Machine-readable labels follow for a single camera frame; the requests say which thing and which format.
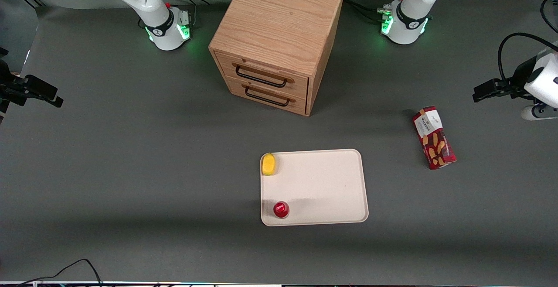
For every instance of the wooden drawer front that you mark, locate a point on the wooden drawer front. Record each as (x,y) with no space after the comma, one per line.
(301,104)
(266,66)

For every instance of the yellow lemon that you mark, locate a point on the yellow lemon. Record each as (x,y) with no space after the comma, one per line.
(269,165)

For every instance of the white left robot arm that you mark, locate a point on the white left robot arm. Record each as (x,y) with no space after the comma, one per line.
(409,16)

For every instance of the wooden two-drawer cabinet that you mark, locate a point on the wooden two-drawer cabinet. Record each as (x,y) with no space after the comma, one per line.
(279,21)

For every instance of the beige plastic tray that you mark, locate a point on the beige plastic tray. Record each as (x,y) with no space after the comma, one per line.
(318,186)

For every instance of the red cookie box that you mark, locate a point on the red cookie box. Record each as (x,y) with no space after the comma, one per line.
(433,138)

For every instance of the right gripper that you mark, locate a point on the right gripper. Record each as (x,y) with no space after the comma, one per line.
(9,87)

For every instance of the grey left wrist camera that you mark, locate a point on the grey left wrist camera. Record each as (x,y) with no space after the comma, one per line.
(538,112)

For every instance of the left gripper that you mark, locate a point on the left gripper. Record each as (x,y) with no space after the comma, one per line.
(518,79)

